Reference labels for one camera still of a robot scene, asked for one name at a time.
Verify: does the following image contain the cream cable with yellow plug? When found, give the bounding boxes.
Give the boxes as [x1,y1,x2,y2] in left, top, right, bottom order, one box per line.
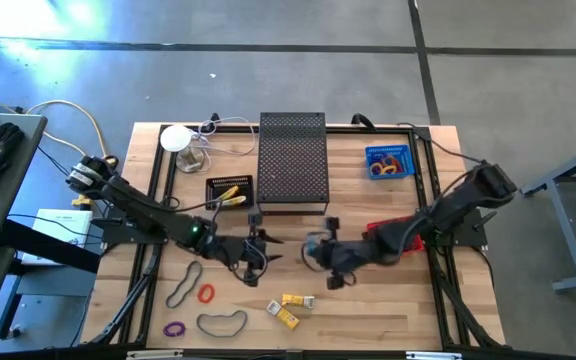
[25,98,119,166]

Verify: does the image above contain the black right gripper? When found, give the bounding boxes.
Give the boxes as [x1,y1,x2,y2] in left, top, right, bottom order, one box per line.
[305,217,369,291]

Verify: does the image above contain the silver metal bracket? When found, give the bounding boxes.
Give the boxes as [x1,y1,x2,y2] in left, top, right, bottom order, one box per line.
[405,351,463,360]
[126,349,184,359]

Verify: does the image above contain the blue-grey metal table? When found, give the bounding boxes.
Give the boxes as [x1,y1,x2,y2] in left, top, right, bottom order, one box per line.
[519,137,576,294]

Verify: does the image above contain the white cardboard box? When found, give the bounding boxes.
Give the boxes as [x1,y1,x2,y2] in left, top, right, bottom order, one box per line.
[20,208,94,266]

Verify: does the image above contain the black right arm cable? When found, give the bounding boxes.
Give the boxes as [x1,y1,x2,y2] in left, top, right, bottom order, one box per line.
[350,113,487,165]

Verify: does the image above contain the black perforated metal riser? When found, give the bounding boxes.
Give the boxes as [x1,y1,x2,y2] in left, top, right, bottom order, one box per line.
[256,111,331,217]

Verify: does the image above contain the black plastic basket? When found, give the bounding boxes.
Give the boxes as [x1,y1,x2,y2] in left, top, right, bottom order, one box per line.
[204,174,256,212]

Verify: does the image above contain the grey side table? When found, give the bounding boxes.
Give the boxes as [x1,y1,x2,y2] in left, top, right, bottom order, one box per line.
[0,104,102,351]

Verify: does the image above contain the white mushroom lamp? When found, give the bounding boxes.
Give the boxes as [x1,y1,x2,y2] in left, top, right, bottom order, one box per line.
[159,124,207,175]

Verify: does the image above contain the white lamp cable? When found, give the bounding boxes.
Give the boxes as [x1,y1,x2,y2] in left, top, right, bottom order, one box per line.
[190,116,258,174]

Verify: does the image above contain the red plastic basket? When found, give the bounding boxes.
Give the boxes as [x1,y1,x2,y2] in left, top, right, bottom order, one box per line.
[366,215,425,254]

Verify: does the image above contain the blue plastic basket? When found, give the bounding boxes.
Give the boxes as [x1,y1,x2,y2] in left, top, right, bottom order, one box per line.
[364,144,416,181]

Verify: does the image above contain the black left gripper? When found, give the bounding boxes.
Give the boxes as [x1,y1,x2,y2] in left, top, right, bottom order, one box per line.
[207,213,285,287]

